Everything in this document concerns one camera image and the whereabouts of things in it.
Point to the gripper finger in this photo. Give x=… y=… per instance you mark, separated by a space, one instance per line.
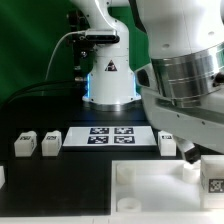
x=189 y=151

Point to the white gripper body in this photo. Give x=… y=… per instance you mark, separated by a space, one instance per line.
x=203 y=125

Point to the white square tabletop tray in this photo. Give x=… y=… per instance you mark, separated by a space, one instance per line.
x=148 y=187

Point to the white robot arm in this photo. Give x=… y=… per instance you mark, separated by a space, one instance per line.
x=180 y=88

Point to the white sheet with tags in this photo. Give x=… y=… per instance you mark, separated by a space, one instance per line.
x=110 y=136

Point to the white block at left edge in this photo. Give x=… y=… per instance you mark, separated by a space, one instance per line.
x=2 y=176

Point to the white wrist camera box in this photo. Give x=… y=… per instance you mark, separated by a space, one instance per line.
x=146 y=79

